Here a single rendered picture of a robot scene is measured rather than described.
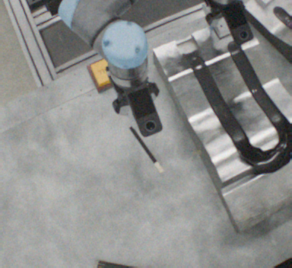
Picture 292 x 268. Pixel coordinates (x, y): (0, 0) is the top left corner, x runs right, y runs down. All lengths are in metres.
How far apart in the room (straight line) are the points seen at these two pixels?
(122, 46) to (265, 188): 0.58
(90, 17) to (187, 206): 0.59
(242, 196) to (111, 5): 0.58
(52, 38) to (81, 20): 1.20
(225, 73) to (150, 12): 0.87
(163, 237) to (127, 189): 0.15
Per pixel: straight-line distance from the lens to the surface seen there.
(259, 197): 1.30
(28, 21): 2.21
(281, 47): 1.45
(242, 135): 1.26
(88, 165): 1.36
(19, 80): 2.34
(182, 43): 1.38
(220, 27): 1.31
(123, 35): 0.90
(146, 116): 1.07
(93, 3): 0.96
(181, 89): 1.31
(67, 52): 2.11
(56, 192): 1.36
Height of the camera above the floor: 2.12
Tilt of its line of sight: 75 degrees down
